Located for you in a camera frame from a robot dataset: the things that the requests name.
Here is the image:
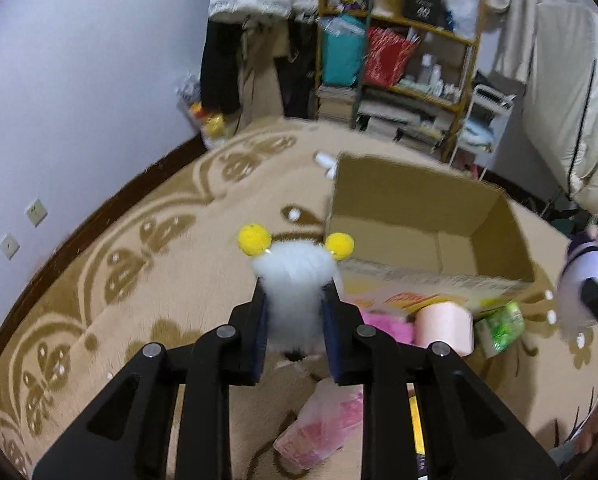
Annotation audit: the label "white fluffy plush yellow pompoms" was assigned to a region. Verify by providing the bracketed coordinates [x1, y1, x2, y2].
[238, 223, 356, 363]

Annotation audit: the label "teal bag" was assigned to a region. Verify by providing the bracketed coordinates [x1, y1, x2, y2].
[321, 15, 367, 87]

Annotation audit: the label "red patterned bag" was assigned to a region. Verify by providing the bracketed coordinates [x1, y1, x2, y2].
[361, 27, 420, 88]

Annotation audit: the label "pale floral curtain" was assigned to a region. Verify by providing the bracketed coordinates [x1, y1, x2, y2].
[409, 0, 594, 86]

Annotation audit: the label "white plastic package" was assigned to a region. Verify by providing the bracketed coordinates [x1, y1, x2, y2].
[446, 0, 482, 36]

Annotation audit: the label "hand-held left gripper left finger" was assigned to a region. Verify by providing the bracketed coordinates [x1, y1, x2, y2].
[31, 279, 270, 480]

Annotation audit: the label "light blue cloth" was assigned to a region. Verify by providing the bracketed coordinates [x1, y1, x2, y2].
[461, 117, 494, 148]

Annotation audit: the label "yellow wooden shelf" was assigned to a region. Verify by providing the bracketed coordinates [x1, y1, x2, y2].
[314, 0, 484, 163]

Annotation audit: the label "clear plastic bag yellow items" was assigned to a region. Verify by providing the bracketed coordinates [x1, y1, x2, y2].
[176, 72, 230, 148]

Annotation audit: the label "white trolley cart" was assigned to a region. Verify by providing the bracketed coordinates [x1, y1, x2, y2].
[451, 85, 517, 168]

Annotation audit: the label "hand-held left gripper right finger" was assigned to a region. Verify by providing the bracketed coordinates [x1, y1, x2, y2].
[320, 281, 562, 480]

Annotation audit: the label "black paper box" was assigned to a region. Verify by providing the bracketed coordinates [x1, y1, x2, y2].
[403, 0, 450, 28]

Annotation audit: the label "pile of books and papers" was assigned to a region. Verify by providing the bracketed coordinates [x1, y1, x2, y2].
[356, 97, 454, 153]

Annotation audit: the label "beige hanging coat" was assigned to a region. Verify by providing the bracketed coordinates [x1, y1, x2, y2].
[239, 17, 287, 126]

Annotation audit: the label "black hanging garment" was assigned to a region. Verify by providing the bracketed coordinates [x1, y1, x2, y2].
[199, 20, 244, 116]

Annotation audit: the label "dark hanging coat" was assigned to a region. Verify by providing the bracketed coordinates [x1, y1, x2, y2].
[274, 10, 320, 121]

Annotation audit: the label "pink plastic bag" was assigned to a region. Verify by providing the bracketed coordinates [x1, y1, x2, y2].
[273, 377, 367, 471]

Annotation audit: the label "purple white plush doll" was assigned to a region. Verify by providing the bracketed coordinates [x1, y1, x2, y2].
[554, 225, 598, 336]

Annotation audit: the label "pink plush bear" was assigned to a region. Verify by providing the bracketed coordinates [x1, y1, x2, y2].
[361, 307, 418, 346]

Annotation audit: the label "green plush packet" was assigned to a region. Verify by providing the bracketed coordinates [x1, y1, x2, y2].
[474, 301, 526, 358]

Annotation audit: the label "cardboard box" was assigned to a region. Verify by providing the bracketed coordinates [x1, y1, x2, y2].
[325, 152, 537, 318]

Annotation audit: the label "row of toiletry bottles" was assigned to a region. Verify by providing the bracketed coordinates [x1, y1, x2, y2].
[399, 52, 464, 101]

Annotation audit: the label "stack of books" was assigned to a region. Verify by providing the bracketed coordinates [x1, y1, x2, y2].
[316, 85, 360, 126]

